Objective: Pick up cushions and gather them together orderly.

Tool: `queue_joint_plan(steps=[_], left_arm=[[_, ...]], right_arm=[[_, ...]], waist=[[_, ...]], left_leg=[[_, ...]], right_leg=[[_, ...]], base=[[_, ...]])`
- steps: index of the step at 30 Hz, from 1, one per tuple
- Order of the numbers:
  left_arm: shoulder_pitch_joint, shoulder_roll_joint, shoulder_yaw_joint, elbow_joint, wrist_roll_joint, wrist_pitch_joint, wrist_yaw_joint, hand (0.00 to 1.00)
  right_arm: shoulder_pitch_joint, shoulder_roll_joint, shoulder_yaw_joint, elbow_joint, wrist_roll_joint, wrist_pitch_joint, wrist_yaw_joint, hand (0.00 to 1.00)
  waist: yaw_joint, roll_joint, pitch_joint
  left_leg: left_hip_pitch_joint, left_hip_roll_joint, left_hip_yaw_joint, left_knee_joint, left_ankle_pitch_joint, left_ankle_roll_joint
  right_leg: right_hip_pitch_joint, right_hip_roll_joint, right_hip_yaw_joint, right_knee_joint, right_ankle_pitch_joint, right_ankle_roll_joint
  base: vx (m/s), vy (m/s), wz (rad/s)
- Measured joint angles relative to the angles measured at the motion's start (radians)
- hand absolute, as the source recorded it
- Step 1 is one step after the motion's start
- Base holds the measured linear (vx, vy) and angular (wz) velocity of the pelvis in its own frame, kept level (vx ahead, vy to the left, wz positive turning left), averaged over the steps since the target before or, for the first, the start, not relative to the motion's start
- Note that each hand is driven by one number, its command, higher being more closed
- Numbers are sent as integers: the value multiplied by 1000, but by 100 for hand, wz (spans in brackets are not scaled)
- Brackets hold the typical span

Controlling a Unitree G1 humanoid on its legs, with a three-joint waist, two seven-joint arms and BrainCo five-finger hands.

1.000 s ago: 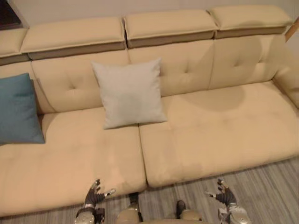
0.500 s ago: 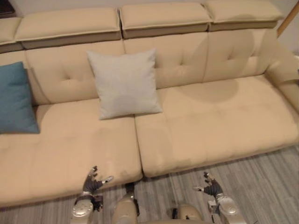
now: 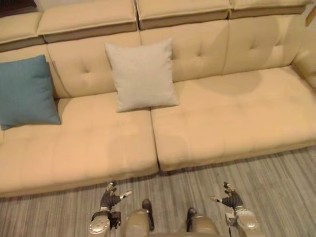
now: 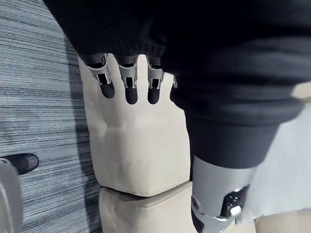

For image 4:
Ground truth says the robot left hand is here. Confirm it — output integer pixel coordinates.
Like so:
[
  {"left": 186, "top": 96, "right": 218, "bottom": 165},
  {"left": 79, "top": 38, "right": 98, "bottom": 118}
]
[{"left": 43, "top": 0, "right": 311, "bottom": 233}]

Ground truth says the beige tufted leather sofa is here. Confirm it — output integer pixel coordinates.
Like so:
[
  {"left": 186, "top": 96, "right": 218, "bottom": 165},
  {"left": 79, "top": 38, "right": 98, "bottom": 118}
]
[{"left": 78, "top": 52, "right": 311, "bottom": 233}]

